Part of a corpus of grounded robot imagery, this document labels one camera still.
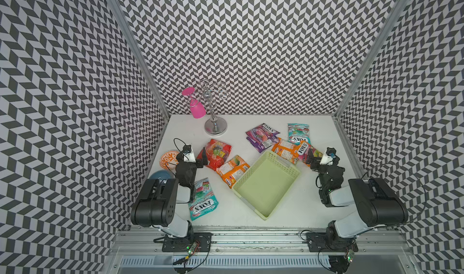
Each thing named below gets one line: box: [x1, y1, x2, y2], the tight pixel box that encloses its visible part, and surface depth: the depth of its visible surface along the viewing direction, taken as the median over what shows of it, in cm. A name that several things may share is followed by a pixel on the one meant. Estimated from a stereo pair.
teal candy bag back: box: [287, 123, 312, 146], surface depth 108 cm
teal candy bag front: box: [187, 177, 219, 221], surface depth 84 cm
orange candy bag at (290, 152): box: [271, 137, 310, 165], surface depth 100 cm
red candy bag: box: [196, 138, 232, 171], surface depth 96 cm
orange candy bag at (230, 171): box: [216, 154, 251, 189], surface depth 93 cm
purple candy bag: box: [245, 123, 281, 154], surface depth 107 cm
